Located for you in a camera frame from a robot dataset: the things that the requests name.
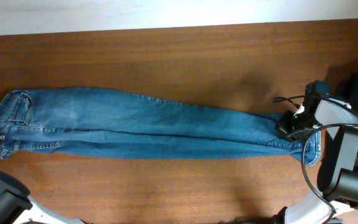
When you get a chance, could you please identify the blue denim jeans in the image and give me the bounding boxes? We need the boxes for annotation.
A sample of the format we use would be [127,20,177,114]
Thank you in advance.
[0,88,321,166]

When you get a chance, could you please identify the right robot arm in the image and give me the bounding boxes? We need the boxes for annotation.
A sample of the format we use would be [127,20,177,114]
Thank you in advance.
[271,80,358,224]

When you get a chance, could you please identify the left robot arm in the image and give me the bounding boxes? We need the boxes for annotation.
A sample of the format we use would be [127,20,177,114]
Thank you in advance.
[0,171,86,224]

